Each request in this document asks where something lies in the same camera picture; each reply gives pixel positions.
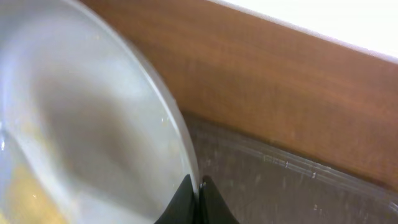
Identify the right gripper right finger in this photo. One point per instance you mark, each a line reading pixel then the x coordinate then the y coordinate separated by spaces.
pixel 213 208

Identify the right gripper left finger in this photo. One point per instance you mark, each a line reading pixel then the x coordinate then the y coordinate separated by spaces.
pixel 181 209

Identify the pale grey plate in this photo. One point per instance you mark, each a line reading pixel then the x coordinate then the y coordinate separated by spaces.
pixel 89 131

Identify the large dark brown tray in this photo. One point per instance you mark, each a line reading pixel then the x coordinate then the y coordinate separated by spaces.
pixel 261 183

